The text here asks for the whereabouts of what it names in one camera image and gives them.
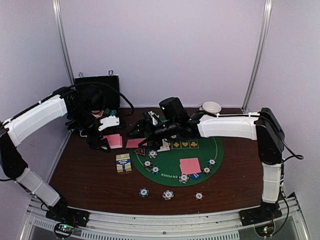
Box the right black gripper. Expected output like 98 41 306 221
127 118 179 150

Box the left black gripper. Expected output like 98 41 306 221
70 106 111 153

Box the pink backed card deck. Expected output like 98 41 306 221
102 134 123 149

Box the face up playing card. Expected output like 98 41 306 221
157 139 170 152

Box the red black triangular button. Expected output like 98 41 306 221
133 147 146 157

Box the blue chip stack mat bottom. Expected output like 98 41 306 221
178 174 190 184

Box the dark blue chip stack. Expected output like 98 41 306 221
138 187 150 198

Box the blue round blind button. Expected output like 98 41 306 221
190 173 202 180

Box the brown red chip stack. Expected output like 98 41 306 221
194 191 204 201

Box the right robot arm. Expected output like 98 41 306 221
127 97 285 221

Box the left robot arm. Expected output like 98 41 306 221
0 85 111 222

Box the red card deck in case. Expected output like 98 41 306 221
91 110 104 119

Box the teal chip stack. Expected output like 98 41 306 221
103 108 117 116

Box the gold card deck box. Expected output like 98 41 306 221
115 153 132 173

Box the round green poker mat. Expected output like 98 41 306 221
129 136 224 187

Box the black chip carrying case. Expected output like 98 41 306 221
74 73 121 120

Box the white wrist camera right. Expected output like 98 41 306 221
148 111 161 126

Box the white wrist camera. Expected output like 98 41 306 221
148 111 161 126
98 116 120 132

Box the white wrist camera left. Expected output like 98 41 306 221
98 116 120 132

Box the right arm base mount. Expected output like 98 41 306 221
239 205 283 226

